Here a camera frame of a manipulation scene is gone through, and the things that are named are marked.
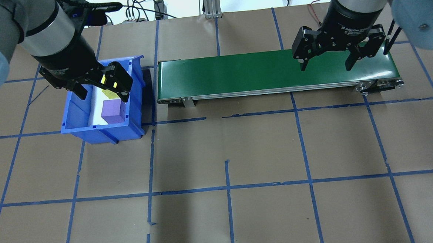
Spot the yellow foam block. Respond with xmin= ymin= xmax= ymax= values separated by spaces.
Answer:
xmin=100 ymin=73 xmax=122 ymax=101

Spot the purple foam block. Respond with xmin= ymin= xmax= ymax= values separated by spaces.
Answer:
xmin=100 ymin=99 xmax=125 ymax=125

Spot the blue plastic storage bin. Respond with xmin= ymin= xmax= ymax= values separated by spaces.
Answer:
xmin=57 ymin=54 xmax=148 ymax=146

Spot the green conveyor belt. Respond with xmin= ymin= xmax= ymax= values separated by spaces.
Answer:
xmin=154 ymin=41 xmax=405 ymax=110

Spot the black power adapter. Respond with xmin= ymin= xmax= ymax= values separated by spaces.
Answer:
xmin=154 ymin=0 xmax=165 ymax=20

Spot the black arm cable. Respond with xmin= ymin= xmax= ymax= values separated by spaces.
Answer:
xmin=382 ymin=18 xmax=402 ymax=56

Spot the red cable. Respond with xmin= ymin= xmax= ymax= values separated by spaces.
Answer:
xmin=308 ymin=0 xmax=325 ymax=25

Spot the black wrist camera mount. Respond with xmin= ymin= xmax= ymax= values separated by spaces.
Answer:
xmin=56 ymin=0 xmax=124 ymax=29

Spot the black looping cable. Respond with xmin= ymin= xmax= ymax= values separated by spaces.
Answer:
xmin=121 ymin=0 xmax=178 ymax=23

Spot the aluminium profile post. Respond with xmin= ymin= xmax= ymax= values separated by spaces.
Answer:
xmin=202 ymin=0 xmax=224 ymax=19

